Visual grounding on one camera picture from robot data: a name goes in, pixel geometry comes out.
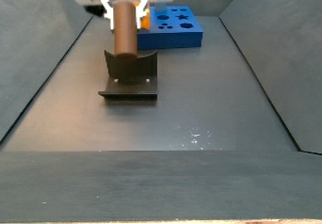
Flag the black curved holder stand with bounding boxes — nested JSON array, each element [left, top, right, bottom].
[[97, 51, 157, 100]]

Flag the brown cylinder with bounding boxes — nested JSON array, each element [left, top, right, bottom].
[[113, 1, 137, 58]]

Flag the blue shape sorter block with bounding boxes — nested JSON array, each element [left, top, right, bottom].
[[137, 6, 204, 50]]

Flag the yellow arch-shaped block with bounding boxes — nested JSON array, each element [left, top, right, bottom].
[[140, 3, 151, 30]]

